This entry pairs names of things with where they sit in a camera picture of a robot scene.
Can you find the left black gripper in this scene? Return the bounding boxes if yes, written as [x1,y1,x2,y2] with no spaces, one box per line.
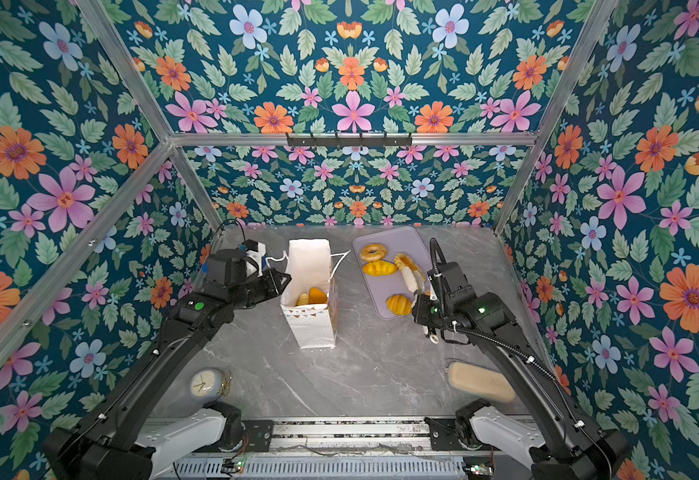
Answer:
[228,264,296,311]

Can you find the twisted fake bread stick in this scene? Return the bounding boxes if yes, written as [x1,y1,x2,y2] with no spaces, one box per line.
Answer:
[393,253,425,291]

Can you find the white paper gift bag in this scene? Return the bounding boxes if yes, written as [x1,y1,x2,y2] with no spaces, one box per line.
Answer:
[267,238,349,349]

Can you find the orange oval fake bread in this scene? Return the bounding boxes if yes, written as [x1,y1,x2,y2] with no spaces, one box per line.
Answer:
[309,287,329,304]

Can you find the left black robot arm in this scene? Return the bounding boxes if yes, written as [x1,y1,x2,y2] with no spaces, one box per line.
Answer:
[42,249,292,479]

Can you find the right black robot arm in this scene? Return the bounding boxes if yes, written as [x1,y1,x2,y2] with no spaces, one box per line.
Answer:
[413,239,631,479]

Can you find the small striped fake bun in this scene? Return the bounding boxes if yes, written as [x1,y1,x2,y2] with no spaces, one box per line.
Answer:
[385,294,413,316]

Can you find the small yellow fake bread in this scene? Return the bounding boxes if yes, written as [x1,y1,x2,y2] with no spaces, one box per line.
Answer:
[363,260,397,277]

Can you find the lavender plastic tray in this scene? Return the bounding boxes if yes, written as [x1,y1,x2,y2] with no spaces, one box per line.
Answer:
[353,226,431,320]

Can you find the beige oval sponge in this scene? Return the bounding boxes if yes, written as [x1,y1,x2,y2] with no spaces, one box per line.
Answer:
[447,362,517,403]

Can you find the small gold alarm clock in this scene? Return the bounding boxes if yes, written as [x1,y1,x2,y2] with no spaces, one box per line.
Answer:
[190,368,233,401]

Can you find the fake bagel ring bread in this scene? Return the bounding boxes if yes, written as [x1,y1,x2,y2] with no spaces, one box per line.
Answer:
[359,243,387,262]

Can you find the black hook rail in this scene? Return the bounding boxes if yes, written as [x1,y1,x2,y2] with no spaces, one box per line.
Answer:
[286,133,413,148]

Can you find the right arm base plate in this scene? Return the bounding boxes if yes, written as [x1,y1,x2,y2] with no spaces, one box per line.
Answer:
[423,417,475,451]

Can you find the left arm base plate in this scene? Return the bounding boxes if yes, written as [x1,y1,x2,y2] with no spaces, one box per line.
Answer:
[233,420,275,455]

